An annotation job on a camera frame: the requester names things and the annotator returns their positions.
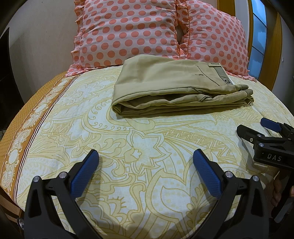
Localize wooden bed frame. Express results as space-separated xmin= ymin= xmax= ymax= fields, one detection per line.
xmin=0 ymin=190 xmax=24 ymax=230

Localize dark panel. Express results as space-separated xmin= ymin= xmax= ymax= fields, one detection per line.
xmin=0 ymin=27 xmax=11 ymax=132

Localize khaki pants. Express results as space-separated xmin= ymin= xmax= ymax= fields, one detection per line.
xmin=111 ymin=55 xmax=254 ymax=118

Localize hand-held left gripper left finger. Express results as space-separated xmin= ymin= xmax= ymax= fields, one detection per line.
xmin=23 ymin=149 xmax=109 ymax=239

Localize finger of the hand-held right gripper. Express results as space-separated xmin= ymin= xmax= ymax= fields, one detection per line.
xmin=236 ymin=125 xmax=283 ymax=148
xmin=260 ymin=117 xmax=294 ymax=139

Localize yellow patterned bed sheet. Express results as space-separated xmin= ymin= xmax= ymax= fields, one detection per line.
xmin=0 ymin=64 xmax=294 ymax=239

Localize person's right hand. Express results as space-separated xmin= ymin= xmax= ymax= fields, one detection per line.
xmin=270 ymin=171 xmax=285 ymax=207

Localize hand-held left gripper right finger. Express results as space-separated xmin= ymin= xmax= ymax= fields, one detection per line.
xmin=193 ymin=149 xmax=271 ymax=239

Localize blue glass window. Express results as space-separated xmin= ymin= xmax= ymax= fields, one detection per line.
xmin=249 ymin=0 xmax=268 ymax=79

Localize pink polka-dot pillow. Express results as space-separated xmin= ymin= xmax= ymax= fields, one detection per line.
xmin=66 ymin=0 xmax=191 ymax=78
xmin=175 ymin=0 xmax=256 ymax=81

